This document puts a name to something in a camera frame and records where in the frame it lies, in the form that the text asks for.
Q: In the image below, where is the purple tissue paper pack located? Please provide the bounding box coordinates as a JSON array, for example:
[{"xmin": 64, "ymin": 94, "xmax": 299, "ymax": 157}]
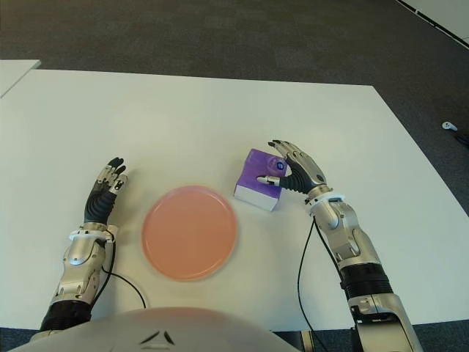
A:
[{"xmin": 233, "ymin": 147, "xmax": 292, "ymax": 213}]

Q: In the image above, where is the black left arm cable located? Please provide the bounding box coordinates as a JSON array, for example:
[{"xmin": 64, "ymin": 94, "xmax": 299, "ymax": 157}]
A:
[{"xmin": 100, "ymin": 238, "xmax": 148, "ymax": 309}]

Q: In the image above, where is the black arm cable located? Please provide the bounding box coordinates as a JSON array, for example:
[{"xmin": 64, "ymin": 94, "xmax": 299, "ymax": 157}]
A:
[
  {"xmin": 100, "ymin": 238, "xmax": 148, "ymax": 309},
  {"xmin": 297, "ymin": 219, "xmax": 344, "ymax": 331}
]

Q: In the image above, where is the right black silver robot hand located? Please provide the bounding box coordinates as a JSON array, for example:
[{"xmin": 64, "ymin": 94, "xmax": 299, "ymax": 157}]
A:
[{"xmin": 256, "ymin": 140, "xmax": 329, "ymax": 195}]

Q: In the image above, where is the pink round plate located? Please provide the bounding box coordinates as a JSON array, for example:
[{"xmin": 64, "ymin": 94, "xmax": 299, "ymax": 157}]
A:
[{"xmin": 141, "ymin": 185, "xmax": 240, "ymax": 282}]

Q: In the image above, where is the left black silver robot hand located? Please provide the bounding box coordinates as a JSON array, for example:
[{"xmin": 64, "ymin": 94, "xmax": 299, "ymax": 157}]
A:
[{"xmin": 83, "ymin": 156, "xmax": 128, "ymax": 223}]

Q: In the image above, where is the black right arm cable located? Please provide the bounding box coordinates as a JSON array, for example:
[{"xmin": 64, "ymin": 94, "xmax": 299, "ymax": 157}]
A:
[{"xmin": 297, "ymin": 219, "xmax": 344, "ymax": 331}]

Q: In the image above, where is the grey robot torso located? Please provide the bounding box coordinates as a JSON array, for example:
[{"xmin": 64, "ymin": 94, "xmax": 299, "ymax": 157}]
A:
[{"xmin": 14, "ymin": 307, "xmax": 290, "ymax": 352}]

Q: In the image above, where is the white side table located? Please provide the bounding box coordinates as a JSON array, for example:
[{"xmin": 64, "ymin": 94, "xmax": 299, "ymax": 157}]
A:
[{"xmin": 0, "ymin": 59, "xmax": 40, "ymax": 99}]

